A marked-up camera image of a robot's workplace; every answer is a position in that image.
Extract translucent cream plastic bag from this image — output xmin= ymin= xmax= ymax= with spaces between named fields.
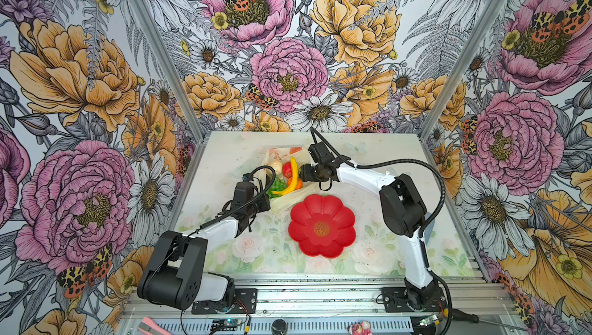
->
xmin=258 ymin=147 xmax=320 ymax=216

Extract red flower-shaped plate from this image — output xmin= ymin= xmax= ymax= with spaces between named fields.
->
xmin=288 ymin=195 xmax=356 ymax=259

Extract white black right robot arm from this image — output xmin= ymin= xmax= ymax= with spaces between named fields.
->
xmin=301 ymin=142 xmax=446 ymax=310

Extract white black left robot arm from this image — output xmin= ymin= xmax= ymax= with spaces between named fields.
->
xmin=137 ymin=181 xmax=271 ymax=310

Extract orange fake fruit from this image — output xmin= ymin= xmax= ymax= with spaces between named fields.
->
xmin=287 ymin=177 xmax=303 ymax=192

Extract red fake fruit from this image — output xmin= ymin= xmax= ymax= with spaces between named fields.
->
xmin=282 ymin=162 xmax=293 ymax=179

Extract yellow fake banana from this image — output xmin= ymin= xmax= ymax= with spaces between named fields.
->
xmin=272 ymin=157 xmax=301 ymax=196

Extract green fake grapes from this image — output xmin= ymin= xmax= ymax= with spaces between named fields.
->
xmin=267 ymin=178 xmax=288 ymax=199

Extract beige fake garlic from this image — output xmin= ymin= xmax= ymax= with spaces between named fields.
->
xmin=268 ymin=160 xmax=284 ymax=175

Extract green circuit board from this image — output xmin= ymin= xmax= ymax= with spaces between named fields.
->
xmin=210 ymin=318 xmax=245 ymax=332

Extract black round knob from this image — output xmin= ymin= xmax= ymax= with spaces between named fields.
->
xmin=271 ymin=319 xmax=288 ymax=335

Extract small pink white toy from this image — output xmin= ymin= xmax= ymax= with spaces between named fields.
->
xmin=348 ymin=321 xmax=372 ymax=335

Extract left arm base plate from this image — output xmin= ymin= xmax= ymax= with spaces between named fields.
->
xmin=191 ymin=288 xmax=258 ymax=315

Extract aluminium rail frame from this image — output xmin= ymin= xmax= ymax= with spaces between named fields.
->
xmin=116 ymin=274 xmax=527 ymax=334

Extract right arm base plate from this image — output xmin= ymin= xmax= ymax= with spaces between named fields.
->
xmin=375 ymin=287 xmax=448 ymax=313

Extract black corrugated cable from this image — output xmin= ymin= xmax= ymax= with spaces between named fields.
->
xmin=309 ymin=126 xmax=453 ymax=335

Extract pink tool handle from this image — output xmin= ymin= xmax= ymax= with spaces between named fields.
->
xmin=137 ymin=316 xmax=171 ymax=335

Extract black-handled screwdriver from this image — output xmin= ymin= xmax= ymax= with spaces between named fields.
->
xmin=450 ymin=311 xmax=510 ymax=328

